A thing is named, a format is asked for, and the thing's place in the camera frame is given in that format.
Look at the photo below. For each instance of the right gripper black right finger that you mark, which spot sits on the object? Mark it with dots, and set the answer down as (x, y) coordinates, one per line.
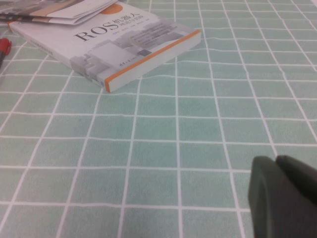
(299, 171)

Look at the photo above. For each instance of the brochure with red title text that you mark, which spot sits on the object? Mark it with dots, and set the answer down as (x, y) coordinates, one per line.
(74, 12)

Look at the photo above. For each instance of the white ROS book orange edge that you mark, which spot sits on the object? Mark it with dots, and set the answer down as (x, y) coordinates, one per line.
(111, 49)

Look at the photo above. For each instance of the red pen with black barrel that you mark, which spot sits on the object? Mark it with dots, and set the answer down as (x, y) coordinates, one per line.
(5, 45)

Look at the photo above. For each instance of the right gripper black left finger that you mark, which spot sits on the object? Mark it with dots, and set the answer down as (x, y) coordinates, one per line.
(277, 203)

